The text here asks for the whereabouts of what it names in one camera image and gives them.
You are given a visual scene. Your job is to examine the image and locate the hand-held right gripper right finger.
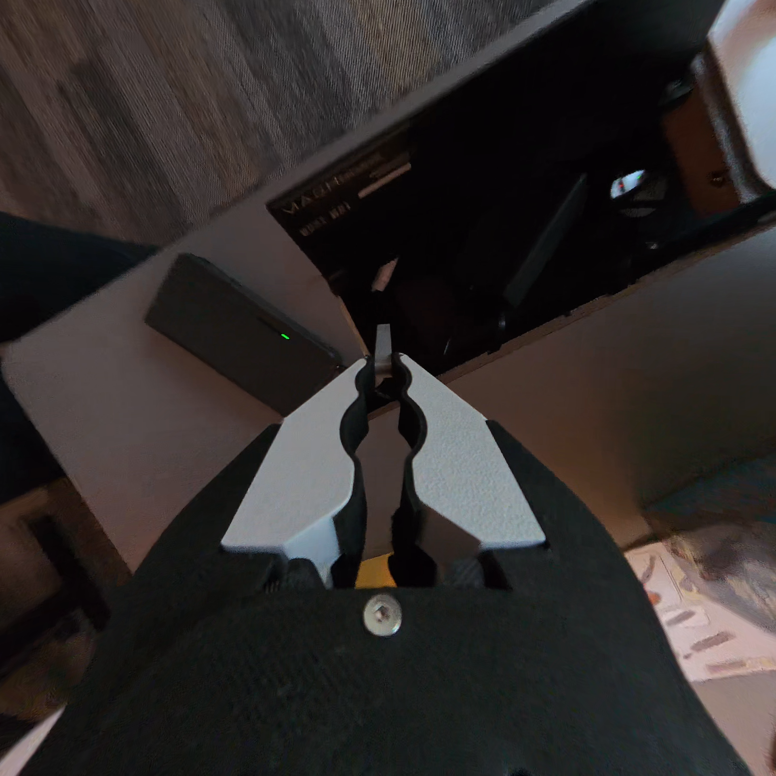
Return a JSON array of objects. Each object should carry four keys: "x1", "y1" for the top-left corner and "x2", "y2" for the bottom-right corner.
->
[{"x1": 387, "y1": 352, "x2": 546, "y2": 587}]

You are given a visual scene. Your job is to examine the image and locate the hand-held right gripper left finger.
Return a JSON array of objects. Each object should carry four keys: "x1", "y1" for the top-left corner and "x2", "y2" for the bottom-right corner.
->
[{"x1": 220, "y1": 356, "x2": 377, "y2": 589}]

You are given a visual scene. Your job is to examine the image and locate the white desk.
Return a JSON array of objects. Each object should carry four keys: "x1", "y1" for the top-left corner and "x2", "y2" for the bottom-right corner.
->
[{"x1": 0, "y1": 206, "x2": 776, "y2": 574}]

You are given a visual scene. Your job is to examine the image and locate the dark grey hub green lights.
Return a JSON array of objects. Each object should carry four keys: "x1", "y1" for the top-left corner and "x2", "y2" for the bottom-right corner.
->
[{"x1": 143, "y1": 253, "x2": 345, "y2": 418}]

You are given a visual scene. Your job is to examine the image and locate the colourful printed mat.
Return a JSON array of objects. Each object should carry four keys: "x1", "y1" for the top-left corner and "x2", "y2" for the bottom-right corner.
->
[{"x1": 624, "y1": 461, "x2": 776, "y2": 683}]

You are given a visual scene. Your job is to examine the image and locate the black open box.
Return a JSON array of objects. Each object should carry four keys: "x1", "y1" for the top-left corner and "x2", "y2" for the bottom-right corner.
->
[{"x1": 267, "y1": 0, "x2": 776, "y2": 389}]

